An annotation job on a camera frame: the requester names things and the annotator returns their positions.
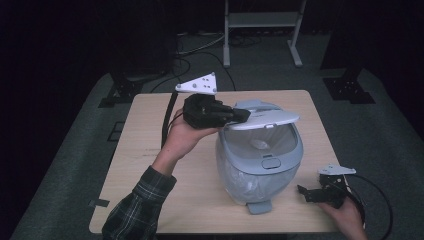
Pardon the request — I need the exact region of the black stand base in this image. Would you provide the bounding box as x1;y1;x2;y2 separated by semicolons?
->
319;0;377;105
97;72;145;109

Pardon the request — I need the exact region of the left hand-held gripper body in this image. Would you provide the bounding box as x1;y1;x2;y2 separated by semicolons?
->
175;71;238;131

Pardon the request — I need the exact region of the white metal stand frame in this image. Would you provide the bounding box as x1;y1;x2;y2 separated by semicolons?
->
222;0;308;69

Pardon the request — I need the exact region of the person's right hand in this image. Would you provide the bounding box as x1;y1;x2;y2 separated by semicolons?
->
317;196;368;240

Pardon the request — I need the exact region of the grey tape strip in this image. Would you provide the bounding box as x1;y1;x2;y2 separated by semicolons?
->
88;198;111;208

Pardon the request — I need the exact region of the grey lidded trash can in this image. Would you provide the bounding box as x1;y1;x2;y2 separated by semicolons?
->
215;98;305;216

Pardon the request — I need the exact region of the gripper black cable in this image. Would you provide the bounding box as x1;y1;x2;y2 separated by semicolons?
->
343;173;394;240
160;91;185;148

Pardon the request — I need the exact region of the black floor cable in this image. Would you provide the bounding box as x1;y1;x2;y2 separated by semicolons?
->
149;34;238;94

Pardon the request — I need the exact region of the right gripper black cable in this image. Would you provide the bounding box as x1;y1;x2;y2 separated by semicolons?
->
343;173;394;240

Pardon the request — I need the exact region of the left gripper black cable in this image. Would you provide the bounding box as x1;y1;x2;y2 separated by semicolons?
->
160;91;185;148

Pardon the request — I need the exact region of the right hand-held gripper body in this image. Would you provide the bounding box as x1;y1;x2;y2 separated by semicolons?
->
305;163;357;210

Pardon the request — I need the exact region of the clear plastic bin liner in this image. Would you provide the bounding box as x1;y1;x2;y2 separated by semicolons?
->
216;124;301;207

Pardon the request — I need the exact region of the white floor cable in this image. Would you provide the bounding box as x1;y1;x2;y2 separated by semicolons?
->
175;30;228;57

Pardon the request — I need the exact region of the person's left hand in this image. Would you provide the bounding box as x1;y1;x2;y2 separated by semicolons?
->
151;107;222;177

